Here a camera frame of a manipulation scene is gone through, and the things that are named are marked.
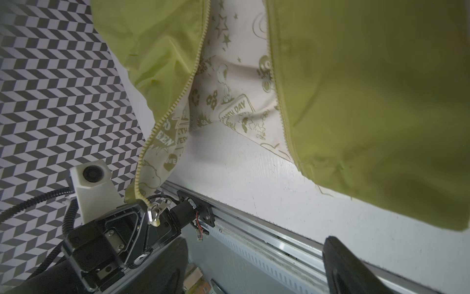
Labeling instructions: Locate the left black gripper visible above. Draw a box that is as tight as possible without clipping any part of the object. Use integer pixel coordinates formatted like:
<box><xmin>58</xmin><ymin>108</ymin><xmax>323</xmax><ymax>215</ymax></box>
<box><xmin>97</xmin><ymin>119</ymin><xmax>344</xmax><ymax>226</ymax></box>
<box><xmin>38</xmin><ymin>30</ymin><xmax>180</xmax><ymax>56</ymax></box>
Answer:
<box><xmin>62</xmin><ymin>200</ymin><xmax>184</xmax><ymax>292</ymax></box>

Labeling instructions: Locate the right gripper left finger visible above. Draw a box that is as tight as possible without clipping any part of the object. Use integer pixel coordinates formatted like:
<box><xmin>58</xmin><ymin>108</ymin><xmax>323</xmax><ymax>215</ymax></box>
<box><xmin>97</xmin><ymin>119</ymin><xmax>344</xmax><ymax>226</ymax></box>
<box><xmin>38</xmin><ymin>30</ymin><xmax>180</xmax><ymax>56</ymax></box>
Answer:
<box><xmin>110</xmin><ymin>237</ymin><xmax>188</xmax><ymax>294</ymax></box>

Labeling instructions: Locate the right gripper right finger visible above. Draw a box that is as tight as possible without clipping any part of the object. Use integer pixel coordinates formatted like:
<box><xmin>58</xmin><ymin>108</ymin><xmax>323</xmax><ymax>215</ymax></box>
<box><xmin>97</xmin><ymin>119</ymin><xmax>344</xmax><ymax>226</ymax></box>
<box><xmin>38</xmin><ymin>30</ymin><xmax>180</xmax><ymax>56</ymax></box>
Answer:
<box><xmin>322</xmin><ymin>236</ymin><xmax>392</xmax><ymax>294</ymax></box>

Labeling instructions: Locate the green jacket with printed lining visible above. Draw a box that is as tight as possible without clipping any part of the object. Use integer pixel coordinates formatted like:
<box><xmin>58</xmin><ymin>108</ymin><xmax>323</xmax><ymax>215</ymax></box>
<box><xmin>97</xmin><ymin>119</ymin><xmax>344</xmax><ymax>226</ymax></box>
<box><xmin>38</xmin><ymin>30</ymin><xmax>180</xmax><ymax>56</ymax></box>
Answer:
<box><xmin>91</xmin><ymin>1</ymin><xmax>470</xmax><ymax>231</ymax></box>

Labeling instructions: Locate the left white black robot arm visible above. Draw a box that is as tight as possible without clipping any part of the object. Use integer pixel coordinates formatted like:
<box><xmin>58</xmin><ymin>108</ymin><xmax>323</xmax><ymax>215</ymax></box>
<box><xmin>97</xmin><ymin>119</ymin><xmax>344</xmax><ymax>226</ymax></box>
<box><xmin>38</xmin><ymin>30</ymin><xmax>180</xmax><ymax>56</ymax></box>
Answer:
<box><xmin>11</xmin><ymin>201</ymin><xmax>196</xmax><ymax>294</ymax></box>

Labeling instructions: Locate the silver zipper slider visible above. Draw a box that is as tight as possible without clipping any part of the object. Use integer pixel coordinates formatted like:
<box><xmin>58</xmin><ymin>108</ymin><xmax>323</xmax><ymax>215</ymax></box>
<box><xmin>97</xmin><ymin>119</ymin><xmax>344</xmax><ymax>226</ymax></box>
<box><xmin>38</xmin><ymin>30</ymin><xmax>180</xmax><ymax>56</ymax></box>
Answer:
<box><xmin>147</xmin><ymin>198</ymin><xmax>172</xmax><ymax>227</ymax></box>

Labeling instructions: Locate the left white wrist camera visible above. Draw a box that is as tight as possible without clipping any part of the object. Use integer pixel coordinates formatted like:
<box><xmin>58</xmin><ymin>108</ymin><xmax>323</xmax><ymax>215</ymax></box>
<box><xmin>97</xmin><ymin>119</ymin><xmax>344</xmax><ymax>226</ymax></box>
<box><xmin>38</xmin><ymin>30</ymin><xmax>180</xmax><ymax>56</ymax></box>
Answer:
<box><xmin>69</xmin><ymin>160</ymin><xmax>124</xmax><ymax>224</ymax></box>

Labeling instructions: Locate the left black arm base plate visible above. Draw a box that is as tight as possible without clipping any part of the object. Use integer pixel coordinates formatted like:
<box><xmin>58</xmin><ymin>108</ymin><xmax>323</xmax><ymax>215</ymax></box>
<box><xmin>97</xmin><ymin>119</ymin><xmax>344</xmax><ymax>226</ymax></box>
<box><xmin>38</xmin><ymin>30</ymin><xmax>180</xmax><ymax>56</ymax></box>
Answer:
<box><xmin>171</xmin><ymin>190</ymin><xmax>215</xmax><ymax>228</ymax></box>

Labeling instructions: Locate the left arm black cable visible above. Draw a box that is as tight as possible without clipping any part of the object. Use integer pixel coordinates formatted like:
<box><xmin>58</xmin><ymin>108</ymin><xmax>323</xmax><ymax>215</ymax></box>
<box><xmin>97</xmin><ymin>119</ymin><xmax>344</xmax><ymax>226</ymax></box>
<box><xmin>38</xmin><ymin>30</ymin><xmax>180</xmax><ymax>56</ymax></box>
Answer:
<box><xmin>0</xmin><ymin>186</ymin><xmax>80</xmax><ymax>280</ymax></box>

